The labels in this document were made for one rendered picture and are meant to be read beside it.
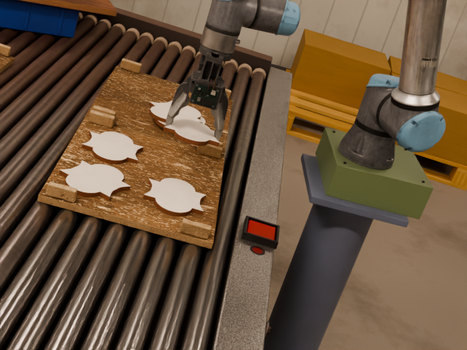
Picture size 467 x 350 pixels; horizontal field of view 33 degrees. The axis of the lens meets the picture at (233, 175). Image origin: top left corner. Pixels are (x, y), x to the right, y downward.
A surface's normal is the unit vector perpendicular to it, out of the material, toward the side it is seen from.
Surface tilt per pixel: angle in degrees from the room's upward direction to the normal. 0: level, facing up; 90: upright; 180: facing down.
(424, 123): 96
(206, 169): 0
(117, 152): 0
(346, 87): 90
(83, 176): 0
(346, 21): 90
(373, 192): 90
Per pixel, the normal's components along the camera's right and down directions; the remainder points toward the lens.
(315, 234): -0.72, 0.10
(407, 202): 0.01, 0.44
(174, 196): 0.28, -0.86
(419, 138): 0.32, 0.58
